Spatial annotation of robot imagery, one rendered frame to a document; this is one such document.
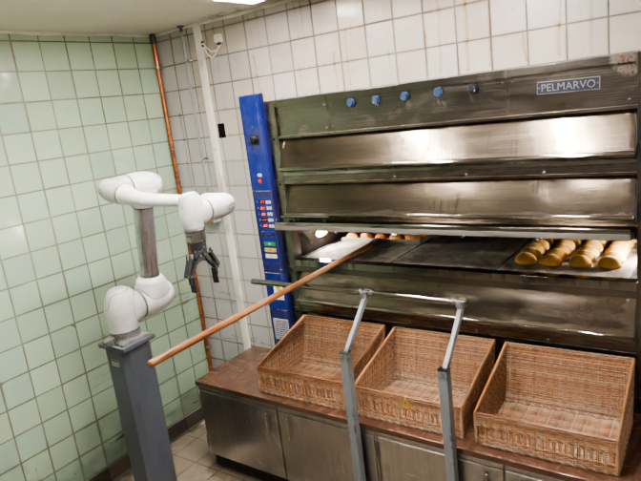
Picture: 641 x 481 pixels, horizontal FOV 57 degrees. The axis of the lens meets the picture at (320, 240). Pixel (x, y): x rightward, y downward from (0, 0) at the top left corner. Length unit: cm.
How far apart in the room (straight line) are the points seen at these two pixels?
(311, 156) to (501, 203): 107
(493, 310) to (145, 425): 186
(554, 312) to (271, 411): 151
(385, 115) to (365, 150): 21
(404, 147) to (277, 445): 171
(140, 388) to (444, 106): 205
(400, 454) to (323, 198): 138
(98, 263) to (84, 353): 52
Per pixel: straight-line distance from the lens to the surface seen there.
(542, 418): 288
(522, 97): 272
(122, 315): 310
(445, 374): 247
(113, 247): 371
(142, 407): 326
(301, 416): 312
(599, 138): 265
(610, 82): 265
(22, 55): 352
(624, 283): 276
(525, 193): 276
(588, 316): 284
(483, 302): 297
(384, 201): 303
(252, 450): 351
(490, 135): 278
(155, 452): 340
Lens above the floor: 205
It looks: 13 degrees down
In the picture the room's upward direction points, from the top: 7 degrees counter-clockwise
